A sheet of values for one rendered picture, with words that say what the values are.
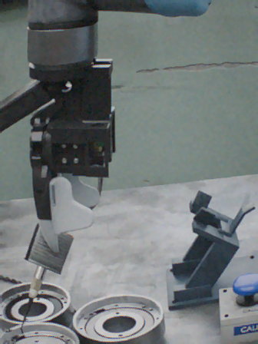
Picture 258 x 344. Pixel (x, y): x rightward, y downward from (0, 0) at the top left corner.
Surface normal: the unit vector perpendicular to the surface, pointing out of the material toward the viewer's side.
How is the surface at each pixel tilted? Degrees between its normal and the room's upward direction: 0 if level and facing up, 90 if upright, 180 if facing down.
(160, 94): 90
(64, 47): 92
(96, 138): 91
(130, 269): 0
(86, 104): 91
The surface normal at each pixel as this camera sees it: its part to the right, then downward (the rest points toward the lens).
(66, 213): -0.08, 0.32
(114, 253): -0.14, -0.92
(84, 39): 0.66, 0.29
